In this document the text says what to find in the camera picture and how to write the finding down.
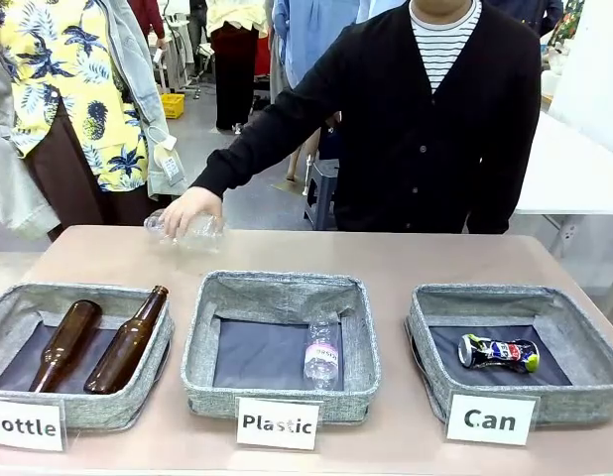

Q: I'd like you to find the person's right hand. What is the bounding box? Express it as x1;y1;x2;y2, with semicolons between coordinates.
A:
157;186;224;239

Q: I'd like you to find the clear crushed plastic bottle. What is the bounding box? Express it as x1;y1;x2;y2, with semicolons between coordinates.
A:
143;208;227;254

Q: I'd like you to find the brown glass beer bottle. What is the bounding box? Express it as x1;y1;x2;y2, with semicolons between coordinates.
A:
82;285;171;396
28;298;104;394

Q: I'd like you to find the pink label plastic water bottle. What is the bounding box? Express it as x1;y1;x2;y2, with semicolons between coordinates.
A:
303;313;342;392

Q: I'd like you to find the crushed blue soda can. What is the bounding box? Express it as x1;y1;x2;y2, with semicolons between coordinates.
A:
456;332;542;375

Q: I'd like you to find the person's right forearm black sleeve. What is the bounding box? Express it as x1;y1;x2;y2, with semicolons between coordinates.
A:
190;106;321;200

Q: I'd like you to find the grey fabric basket plastic label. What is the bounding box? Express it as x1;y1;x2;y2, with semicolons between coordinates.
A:
180;270;383;425

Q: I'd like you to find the grey fabric basket bottle label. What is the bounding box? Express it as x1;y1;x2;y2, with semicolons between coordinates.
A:
0;282;176;431

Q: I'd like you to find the white Can sign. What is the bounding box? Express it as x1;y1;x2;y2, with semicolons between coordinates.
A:
445;393;538;446

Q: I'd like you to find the grey fabric basket can label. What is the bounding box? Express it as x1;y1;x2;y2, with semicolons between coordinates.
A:
404;283;613;426

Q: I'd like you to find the white hanging paper tag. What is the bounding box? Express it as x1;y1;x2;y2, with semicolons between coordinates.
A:
146;124;185;187

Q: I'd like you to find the yellow plastic crate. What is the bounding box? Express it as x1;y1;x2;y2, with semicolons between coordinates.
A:
160;92;186;120

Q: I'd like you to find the dark grey plastic stool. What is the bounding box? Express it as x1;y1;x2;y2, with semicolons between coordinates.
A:
302;157;341;232

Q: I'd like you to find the person in cream top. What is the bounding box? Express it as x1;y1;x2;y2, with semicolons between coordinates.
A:
205;0;269;134

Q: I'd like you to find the person in yellow floral shirt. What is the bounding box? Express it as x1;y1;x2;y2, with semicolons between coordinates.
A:
0;0;188;243

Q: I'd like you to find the person in dark red top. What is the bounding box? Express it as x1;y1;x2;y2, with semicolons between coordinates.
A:
126;0;168;51

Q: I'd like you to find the person in blue shirt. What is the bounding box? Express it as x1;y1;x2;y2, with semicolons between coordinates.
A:
269;0;410;182

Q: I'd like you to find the person in black cardigan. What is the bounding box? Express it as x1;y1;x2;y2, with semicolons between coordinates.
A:
190;0;544;236

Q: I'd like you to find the white Plastic sign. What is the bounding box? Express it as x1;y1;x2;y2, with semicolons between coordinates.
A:
235;396;322;451

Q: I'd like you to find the white Bottle sign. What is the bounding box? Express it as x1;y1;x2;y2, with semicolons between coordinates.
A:
0;396;67;452

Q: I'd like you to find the white side table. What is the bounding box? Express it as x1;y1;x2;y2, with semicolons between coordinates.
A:
513;110;613;259

